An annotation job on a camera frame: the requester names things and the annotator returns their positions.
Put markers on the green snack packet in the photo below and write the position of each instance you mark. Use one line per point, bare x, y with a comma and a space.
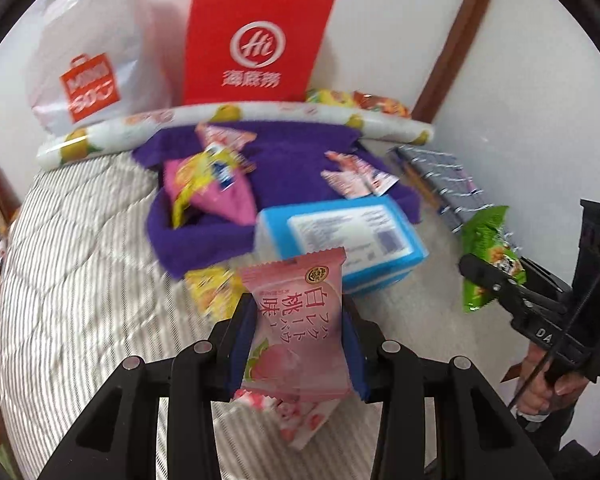
485, 240

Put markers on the large pink snack packet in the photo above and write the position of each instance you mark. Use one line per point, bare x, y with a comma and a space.
220, 202

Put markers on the rolled lemon print table cover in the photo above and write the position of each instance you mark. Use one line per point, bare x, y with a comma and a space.
280, 110

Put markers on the striped bed cover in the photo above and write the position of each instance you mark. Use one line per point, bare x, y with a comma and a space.
80, 270

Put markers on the yellow chips bag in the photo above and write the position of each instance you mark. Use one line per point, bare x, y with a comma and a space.
330, 96

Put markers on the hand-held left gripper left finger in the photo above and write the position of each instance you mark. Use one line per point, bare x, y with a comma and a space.
238, 360

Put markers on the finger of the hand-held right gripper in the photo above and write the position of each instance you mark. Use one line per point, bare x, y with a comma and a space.
542, 274
485, 272

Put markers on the brown wooden door frame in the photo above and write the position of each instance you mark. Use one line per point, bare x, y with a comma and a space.
460, 35

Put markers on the purple towel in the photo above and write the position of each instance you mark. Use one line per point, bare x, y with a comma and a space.
290, 160

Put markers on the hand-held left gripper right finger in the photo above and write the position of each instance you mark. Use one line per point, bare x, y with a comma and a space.
356, 355

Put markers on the yellow snack packet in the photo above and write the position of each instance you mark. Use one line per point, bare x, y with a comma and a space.
195, 172
210, 287

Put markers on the grey plaid folded cloth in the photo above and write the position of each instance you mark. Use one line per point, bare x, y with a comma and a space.
440, 175

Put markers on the person's right forearm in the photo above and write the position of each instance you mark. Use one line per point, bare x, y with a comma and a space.
555, 445

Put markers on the person's right hand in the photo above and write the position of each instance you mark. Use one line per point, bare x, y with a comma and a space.
540, 395

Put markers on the blue tissue box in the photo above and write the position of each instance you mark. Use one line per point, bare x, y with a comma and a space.
330, 235

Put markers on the slim white red snack packet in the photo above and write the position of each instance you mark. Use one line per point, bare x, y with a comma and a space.
380, 180
347, 177

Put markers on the red chips bag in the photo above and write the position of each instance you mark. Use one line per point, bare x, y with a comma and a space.
385, 105

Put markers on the pink peach snack packet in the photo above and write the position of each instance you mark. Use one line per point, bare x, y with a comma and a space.
295, 320

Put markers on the red paper bag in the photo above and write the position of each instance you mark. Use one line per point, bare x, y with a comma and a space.
260, 10

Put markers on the white plastic shopping bag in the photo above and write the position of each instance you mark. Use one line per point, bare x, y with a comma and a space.
100, 20

